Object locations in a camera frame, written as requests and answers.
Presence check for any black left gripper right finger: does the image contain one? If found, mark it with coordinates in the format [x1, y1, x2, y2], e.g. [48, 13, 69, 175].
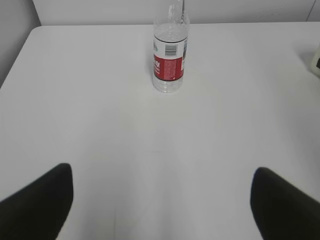
[250, 167, 320, 240]

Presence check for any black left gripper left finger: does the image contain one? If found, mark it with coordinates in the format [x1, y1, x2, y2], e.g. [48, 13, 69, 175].
[0, 163, 74, 240]

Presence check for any white paper cup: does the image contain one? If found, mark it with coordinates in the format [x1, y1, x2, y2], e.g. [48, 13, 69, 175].
[310, 47, 320, 77]

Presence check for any clear plastic water bottle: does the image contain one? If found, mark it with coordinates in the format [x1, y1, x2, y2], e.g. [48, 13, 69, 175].
[152, 0, 190, 93]

